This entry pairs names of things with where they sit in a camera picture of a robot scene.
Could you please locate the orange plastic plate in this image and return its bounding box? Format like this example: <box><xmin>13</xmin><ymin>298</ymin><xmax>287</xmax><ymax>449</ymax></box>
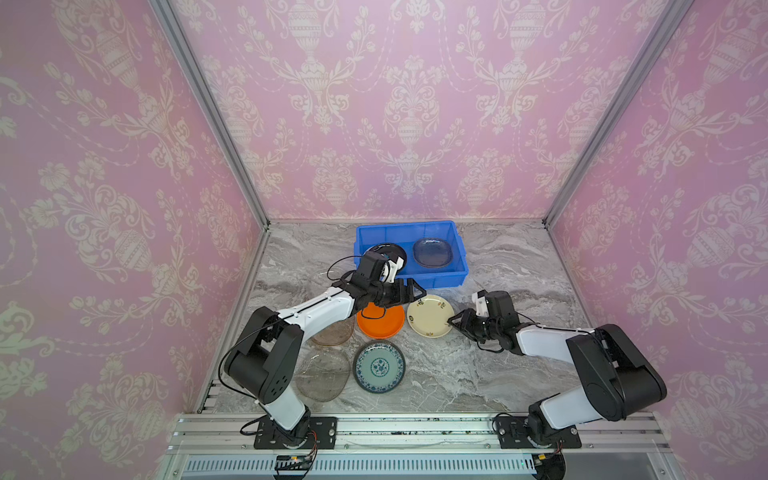
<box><xmin>356</xmin><ymin>303</ymin><xmax>405</xmax><ymax>339</ymax></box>

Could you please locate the aluminium frame post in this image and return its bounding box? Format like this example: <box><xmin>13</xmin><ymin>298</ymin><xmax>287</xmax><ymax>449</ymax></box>
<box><xmin>146</xmin><ymin>0</ymin><xmax>270</xmax><ymax>228</ymax></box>
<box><xmin>542</xmin><ymin>0</ymin><xmax>694</xmax><ymax>228</ymax></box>

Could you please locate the blue plastic bin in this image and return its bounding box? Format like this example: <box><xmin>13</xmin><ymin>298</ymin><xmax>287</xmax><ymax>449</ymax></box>
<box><xmin>354</xmin><ymin>220</ymin><xmax>469</xmax><ymax>290</ymax></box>

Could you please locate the left aluminium frame post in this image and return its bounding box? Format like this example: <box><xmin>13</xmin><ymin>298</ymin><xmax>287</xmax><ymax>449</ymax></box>
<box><xmin>146</xmin><ymin>0</ymin><xmax>270</xmax><ymax>228</ymax></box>

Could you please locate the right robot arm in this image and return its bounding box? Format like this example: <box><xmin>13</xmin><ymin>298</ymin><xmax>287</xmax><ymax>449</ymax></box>
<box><xmin>447</xmin><ymin>290</ymin><xmax>667</xmax><ymax>448</ymax></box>

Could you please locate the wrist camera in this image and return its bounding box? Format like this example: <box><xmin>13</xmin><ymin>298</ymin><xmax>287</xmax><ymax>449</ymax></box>
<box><xmin>472</xmin><ymin>290</ymin><xmax>489</xmax><ymax>318</ymax></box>
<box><xmin>382</xmin><ymin>257</ymin><xmax>405</xmax><ymax>284</ymax></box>

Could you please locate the clear grey glass plate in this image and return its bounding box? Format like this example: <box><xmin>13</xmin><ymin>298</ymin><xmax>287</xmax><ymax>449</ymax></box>
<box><xmin>294</xmin><ymin>349</ymin><xmax>351</xmax><ymax>403</ymax></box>

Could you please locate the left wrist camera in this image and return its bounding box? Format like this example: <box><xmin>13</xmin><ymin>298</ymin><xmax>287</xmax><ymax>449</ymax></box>
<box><xmin>382</xmin><ymin>257</ymin><xmax>405</xmax><ymax>284</ymax></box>

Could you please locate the black round plate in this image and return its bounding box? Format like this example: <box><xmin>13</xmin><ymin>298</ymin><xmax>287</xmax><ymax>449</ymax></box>
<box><xmin>367</xmin><ymin>242</ymin><xmax>408</xmax><ymax>270</ymax></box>

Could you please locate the blue patterned ceramic plate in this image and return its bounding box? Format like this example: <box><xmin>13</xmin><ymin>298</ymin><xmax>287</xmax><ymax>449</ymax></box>
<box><xmin>353</xmin><ymin>340</ymin><xmax>406</xmax><ymax>394</ymax></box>

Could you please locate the right aluminium frame post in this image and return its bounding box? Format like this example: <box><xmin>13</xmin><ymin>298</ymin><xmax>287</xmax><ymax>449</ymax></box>
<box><xmin>542</xmin><ymin>0</ymin><xmax>694</xmax><ymax>228</ymax></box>

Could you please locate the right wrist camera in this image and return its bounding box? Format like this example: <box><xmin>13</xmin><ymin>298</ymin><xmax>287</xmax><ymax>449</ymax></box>
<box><xmin>472</xmin><ymin>290</ymin><xmax>489</xmax><ymax>318</ymax></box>

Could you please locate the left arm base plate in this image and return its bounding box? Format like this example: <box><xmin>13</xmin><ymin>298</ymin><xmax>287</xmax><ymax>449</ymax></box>
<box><xmin>253</xmin><ymin>416</ymin><xmax>338</xmax><ymax>450</ymax></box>

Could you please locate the brown transparent glass plate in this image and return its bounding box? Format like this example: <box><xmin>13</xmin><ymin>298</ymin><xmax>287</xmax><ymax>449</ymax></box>
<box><xmin>311</xmin><ymin>318</ymin><xmax>356</xmax><ymax>347</ymax></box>

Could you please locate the aluminium mounting rail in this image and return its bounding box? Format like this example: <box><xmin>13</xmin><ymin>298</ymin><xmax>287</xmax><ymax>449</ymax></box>
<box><xmin>157</xmin><ymin>413</ymin><xmax>685</xmax><ymax>479</ymax></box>

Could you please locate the cream floral plate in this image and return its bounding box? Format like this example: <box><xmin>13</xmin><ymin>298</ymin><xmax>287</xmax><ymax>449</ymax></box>
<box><xmin>406</xmin><ymin>294</ymin><xmax>455</xmax><ymax>339</ymax></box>

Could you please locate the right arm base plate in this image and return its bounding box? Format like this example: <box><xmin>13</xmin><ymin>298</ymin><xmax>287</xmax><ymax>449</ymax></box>
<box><xmin>491</xmin><ymin>413</ymin><xmax>582</xmax><ymax>450</ymax></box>

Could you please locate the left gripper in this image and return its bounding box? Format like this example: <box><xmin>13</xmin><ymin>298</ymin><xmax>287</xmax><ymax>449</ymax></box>
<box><xmin>367</xmin><ymin>276</ymin><xmax>427</xmax><ymax>308</ymax></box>

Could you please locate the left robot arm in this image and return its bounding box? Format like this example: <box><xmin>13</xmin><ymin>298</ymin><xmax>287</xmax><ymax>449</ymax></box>
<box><xmin>217</xmin><ymin>252</ymin><xmax>427</xmax><ymax>448</ymax></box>

